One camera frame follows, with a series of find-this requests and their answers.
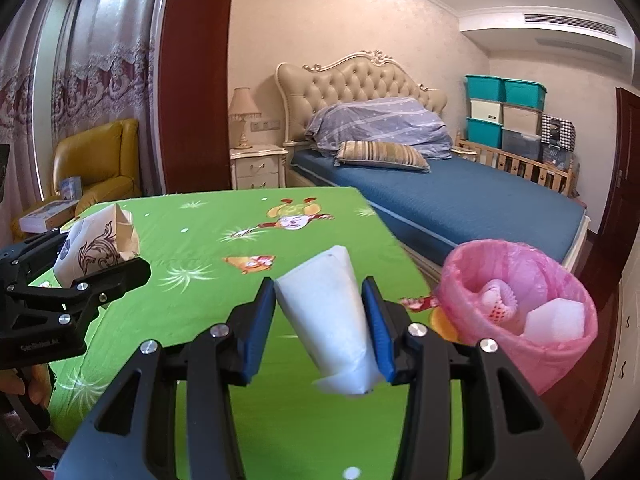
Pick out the large white foam block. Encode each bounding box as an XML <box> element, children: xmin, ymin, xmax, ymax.
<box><xmin>523</xmin><ymin>298</ymin><xmax>586</xmax><ymax>346</ymax></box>

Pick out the pink foam fruit net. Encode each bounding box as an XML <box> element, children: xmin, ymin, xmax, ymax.
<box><xmin>478</xmin><ymin>280</ymin><xmax>518</xmax><ymax>325</ymax></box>

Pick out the white foam sheet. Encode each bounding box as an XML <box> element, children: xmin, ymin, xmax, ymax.
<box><xmin>274</xmin><ymin>245</ymin><xmax>382</xmax><ymax>396</ymax></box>

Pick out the pink lined trash bin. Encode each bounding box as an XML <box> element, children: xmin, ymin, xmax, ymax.
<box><xmin>435</xmin><ymin>240</ymin><xmax>598</xmax><ymax>394</ymax></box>

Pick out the person's left hand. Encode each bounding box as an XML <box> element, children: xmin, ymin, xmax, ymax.
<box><xmin>0</xmin><ymin>364</ymin><xmax>53</xmax><ymax>408</ymax></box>

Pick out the box on armchair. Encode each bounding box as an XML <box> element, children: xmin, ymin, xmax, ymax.
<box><xmin>18</xmin><ymin>177</ymin><xmax>82</xmax><ymax>234</ymax></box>

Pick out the white built-in wardrobe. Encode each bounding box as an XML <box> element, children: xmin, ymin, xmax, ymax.
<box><xmin>580</xmin><ymin>259</ymin><xmax>639</xmax><ymax>479</ymax></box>

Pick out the yellow leather armchair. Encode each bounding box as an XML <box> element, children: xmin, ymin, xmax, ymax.
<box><xmin>11</xmin><ymin>118</ymin><xmax>141</xmax><ymax>242</ymax></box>

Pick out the green cartoon tablecloth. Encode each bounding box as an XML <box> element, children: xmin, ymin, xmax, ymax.
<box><xmin>49</xmin><ymin>188</ymin><xmax>430</xmax><ymax>479</ymax></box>

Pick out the dark red room door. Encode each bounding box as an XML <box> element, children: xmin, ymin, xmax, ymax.
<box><xmin>585</xmin><ymin>88</ymin><xmax>640</xmax><ymax>283</ymax></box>

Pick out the blue mattress bed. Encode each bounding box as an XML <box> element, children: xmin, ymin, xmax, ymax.
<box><xmin>286</xmin><ymin>150</ymin><xmax>590</xmax><ymax>270</ymax></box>

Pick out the cream nightstand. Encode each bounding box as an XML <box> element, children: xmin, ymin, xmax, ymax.
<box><xmin>230</xmin><ymin>144</ymin><xmax>288</xmax><ymax>190</ymax></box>

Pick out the lace patterned curtain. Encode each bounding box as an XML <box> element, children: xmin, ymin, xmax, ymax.
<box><xmin>1</xmin><ymin>0</ymin><xmax>165</xmax><ymax>209</ymax></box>

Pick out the bedside table lamp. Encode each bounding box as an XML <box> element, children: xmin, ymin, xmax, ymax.
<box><xmin>228</xmin><ymin>87</ymin><xmax>262</xmax><ymax>150</ymax></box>

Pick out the grey clear storage bin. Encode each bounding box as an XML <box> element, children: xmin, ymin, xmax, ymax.
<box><xmin>501</xmin><ymin>128</ymin><xmax>541</xmax><ymax>160</ymax></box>

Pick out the teal storage bin lower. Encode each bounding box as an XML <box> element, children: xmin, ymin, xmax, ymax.
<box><xmin>466</xmin><ymin>117</ymin><xmax>502</xmax><ymax>148</ymax></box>

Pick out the teal storage bin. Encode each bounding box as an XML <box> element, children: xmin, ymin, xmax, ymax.
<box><xmin>466</xmin><ymin>117</ymin><xmax>502</xmax><ymax>148</ymax></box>
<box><xmin>503</xmin><ymin>79</ymin><xmax>548</xmax><ymax>110</ymax></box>
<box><xmin>465</xmin><ymin>75</ymin><xmax>506</xmax><ymax>102</ymax></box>

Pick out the houndstooth bag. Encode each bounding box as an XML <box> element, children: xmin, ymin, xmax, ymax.
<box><xmin>540</xmin><ymin>114</ymin><xmax>576</xmax><ymax>152</ymax></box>

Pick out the striped brown pillow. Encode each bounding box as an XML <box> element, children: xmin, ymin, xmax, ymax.
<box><xmin>334</xmin><ymin>141</ymin><xmax>431</xmax><ymax>172</ymax></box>

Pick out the beige storage bin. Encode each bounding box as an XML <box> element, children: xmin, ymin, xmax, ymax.
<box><xmin>502</xmin><ymin>103</ymin><xmax>541</xmax><ymax>136</ymax></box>

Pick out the white storage bin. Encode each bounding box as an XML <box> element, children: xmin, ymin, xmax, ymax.
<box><xmin>470</xmin><ymin>99</ymin><xmax>502</xmax><ymax>124</ymax></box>

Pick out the lavender striped duvet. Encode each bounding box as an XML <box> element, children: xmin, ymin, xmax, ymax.
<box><xmin>305</xmin><ymin>96</ymin><xmax>452</xmax><ymax>159</ymax></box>

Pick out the teal storage bin top right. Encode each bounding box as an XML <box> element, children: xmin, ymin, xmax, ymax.
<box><xmin>503</xmin><ymin>79</ymin><xmax>548</xmax><ymax>110</ymax></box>

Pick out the teal storage bin top left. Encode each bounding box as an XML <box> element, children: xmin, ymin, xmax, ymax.
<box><xmin>465</xmin><ymin>75</ymin><xmax>506</xmax><ymax>102</ymax></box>

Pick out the beige tufted headboard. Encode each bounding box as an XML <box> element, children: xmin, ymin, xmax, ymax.
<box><xmin>274</xmin><ymin>50</ymin><xmax>448</xmax><ymax>148</ymax></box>

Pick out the ceiling air vent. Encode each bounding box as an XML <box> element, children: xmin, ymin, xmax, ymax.
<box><xmin>523</xmin><ymin>13</ymin><xmax>617</xmax><ymax>37</ymax></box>

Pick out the dark red door frame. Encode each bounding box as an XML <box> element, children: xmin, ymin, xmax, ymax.
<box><xmin>157</xmin><ymin>0</ymin><xmax>231</xmax><ymax>193</ymax></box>

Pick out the wooden crib rail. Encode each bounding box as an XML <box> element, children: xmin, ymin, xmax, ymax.
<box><xmin>452</xmin><ymin>133</ymin><xmax>576</xmax><ymax>197</ymax></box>

